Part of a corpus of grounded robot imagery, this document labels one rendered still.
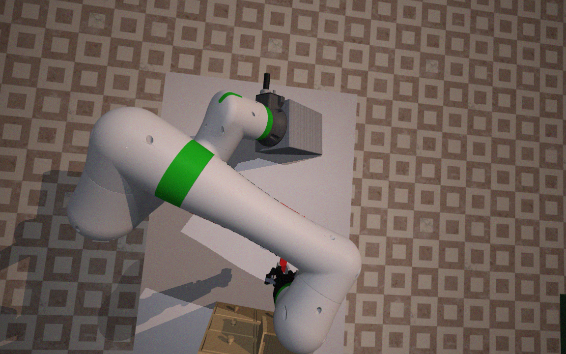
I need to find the small wooden chest of drawers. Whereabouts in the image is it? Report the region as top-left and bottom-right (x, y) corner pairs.
(198, 301), (260, 354)

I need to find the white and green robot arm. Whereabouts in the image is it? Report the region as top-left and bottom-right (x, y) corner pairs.
(67, 73), (362, 354)

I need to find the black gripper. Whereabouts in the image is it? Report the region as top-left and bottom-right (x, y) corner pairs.
(264, 263), (296, 287)

